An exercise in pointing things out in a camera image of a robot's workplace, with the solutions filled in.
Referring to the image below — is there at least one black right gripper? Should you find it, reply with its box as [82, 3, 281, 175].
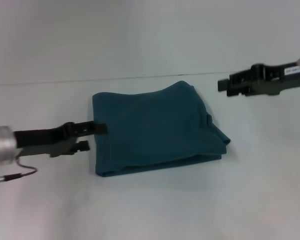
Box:
[217, 60, 300, 98]

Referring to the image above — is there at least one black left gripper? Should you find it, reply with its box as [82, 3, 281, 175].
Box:
[12, 120, 109, 159]

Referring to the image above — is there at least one teal t-shirt with FREE print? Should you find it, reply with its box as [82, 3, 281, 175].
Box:
[91, 80, 232, 178]

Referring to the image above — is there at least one dark left gripper cable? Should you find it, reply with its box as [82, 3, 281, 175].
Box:
[0, 156, 39, 183]

